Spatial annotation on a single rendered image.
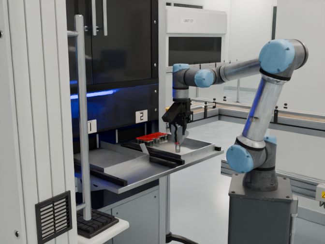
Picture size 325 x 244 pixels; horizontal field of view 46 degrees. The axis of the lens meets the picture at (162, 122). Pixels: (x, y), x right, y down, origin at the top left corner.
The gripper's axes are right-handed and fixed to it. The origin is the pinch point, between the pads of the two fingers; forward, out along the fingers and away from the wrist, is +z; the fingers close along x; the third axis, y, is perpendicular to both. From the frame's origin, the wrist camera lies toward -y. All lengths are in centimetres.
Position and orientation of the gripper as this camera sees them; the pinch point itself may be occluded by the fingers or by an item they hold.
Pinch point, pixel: (177, 141)
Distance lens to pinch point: 178.4
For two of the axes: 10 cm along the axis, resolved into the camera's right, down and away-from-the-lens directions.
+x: -7.4, -1.4, 6.6
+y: 6.7, -1.5, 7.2
